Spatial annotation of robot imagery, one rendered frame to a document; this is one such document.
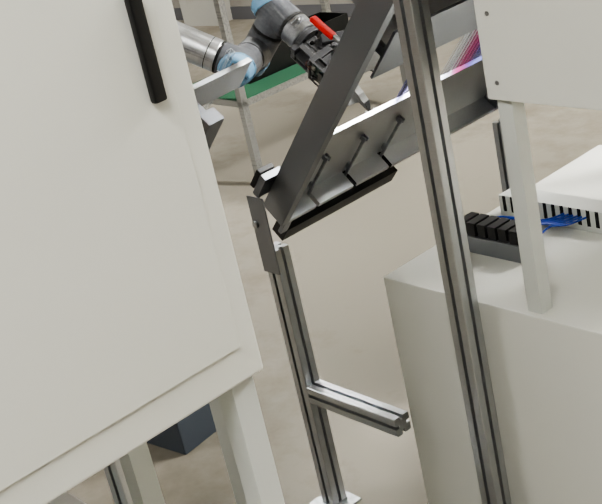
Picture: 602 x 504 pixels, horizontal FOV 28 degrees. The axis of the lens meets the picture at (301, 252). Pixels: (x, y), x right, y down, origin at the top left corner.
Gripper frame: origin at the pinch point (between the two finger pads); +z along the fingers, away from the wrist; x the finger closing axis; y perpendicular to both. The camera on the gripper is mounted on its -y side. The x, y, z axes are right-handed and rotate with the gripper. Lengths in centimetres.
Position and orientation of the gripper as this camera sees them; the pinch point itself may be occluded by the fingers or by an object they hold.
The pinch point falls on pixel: (375, 89)
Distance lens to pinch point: 267.1
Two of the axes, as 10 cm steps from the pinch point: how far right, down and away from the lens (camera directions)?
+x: 0.1, -4.7, -8.9
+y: -7.5, 5.8, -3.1
